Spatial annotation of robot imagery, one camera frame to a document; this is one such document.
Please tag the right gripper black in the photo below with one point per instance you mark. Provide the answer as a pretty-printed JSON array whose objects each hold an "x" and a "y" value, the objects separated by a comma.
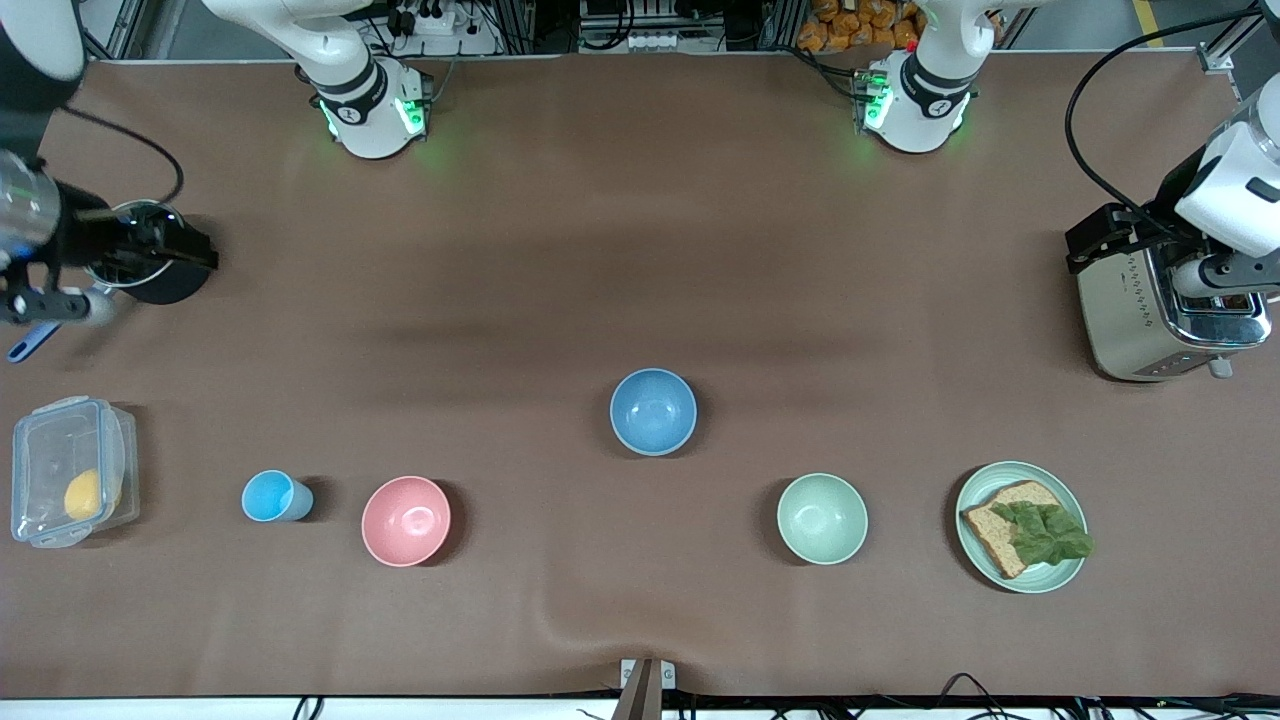
[{"x": 82, "y": 238}]

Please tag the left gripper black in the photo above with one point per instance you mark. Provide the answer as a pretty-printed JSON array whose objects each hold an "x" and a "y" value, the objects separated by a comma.
[{"x": 1163, "y": 203}]

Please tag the blue bowl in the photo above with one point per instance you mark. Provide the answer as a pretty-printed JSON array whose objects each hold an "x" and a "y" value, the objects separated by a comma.
[{"x": 653, "y": 410}]

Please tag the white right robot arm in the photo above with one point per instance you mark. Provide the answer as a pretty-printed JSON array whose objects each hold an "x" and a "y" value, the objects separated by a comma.
[{"x": 365, "y": 110}]

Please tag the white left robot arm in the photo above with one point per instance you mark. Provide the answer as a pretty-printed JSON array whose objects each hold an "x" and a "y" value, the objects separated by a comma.
[{"x": 925, "y": 100}]

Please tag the pink bowl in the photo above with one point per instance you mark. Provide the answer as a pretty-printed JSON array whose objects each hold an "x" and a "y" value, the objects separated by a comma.
[{"x": 406, "y": 521}]

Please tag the glass pot lid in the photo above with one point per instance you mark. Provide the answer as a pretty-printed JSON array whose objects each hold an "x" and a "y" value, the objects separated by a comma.
[{"x": 140, "y": 207}]

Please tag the silver beige toaster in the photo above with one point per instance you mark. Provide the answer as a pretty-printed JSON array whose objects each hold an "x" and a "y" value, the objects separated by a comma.
[{"x": 1120, "y": 320}]

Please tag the clear plastic lidded container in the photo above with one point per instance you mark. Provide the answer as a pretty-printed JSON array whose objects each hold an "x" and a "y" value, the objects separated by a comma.
[{"x": 45, "y": 440}]

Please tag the yellow lemon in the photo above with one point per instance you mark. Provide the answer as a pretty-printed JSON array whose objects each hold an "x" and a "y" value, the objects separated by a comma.
[{"x": 83, "y": 494}]

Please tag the blue cup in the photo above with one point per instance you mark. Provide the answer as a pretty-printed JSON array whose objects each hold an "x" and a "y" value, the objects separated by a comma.
[{"x": 268, "y": 497}]

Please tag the green lettuce leaf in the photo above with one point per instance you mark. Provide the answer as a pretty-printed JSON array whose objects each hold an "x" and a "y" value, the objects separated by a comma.
[{"x": 1045, "y": 535}]

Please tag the wholemeal bread slice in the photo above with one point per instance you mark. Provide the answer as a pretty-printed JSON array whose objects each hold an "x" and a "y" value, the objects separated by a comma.
[{"x": 995, "y": 535}]

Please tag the bag of orange snacks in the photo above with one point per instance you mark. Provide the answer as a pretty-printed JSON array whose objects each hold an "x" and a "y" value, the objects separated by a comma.
[{"x": 840, "y": 25}]

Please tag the light green plate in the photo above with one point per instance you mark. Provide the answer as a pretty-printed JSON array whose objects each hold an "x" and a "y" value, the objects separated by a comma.
[{"x": 985, "y": 570}]

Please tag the white power strip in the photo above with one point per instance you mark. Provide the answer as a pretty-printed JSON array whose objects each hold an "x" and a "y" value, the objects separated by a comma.
[{"x": 440, "y": 26}]

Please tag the brown table mat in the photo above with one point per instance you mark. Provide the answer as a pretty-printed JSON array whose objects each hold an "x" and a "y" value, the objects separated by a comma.
[{"x": 640, "y": 250}]

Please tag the white electrical box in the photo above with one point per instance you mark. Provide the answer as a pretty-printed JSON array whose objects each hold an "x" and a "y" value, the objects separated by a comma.
[{"x": 650, "y": 42}]

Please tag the aluminium frame post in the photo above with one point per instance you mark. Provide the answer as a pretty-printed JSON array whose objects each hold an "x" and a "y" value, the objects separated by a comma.
[
  {"x": 1218, "y": 58},
  {"x": 125, "y": 25}
]

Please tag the metal table clamp bracket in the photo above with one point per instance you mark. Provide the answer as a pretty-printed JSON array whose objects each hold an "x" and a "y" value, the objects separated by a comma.
[{"x": 645, "y": 685}]

